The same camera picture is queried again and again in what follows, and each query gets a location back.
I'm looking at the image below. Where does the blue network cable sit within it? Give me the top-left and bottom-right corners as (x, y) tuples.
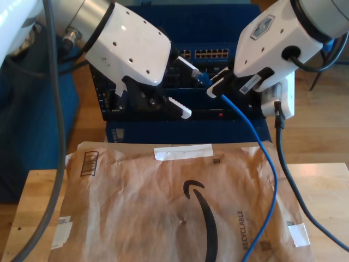
(191, 68), (279, 262)

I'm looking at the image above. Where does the black rack server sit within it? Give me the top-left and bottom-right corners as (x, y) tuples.
(89, 61), (238, 91)

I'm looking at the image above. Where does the blue box under rack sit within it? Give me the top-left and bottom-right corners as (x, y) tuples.
(105, 120), (273, 144)

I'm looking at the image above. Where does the black rack tray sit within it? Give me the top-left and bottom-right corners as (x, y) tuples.
(100, 86), (270, 121)

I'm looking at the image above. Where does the long white tape strip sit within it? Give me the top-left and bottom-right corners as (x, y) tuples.
(154, 144), (214, 161)

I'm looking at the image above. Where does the blue-grey garment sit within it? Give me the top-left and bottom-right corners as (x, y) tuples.
(322, 37), (336, 53)

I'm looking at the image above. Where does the dark metal chair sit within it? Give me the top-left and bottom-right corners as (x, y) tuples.
(309, 58), (349, 92)

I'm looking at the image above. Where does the brown paper mailer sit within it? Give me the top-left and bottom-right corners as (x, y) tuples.
(49, 140), (314, 262)

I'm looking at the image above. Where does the blue sofa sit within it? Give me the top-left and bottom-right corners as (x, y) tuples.
(0, 27), (80, 204)

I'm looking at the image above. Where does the white shipping label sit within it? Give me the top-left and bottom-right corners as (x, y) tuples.
(51, 215), (74, 249)

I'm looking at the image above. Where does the blue network switch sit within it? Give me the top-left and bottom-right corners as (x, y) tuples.
(119, 4), (256, 66)

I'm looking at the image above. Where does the short black wrist cable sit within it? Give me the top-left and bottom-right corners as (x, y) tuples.
(282, 27), (349, 73)

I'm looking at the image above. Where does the black perforated rack post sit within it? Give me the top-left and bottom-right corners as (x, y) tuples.
(89, 61), (110, 121)

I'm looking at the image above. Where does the black camera cable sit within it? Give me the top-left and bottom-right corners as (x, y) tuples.
(273, 100), (349, 253)

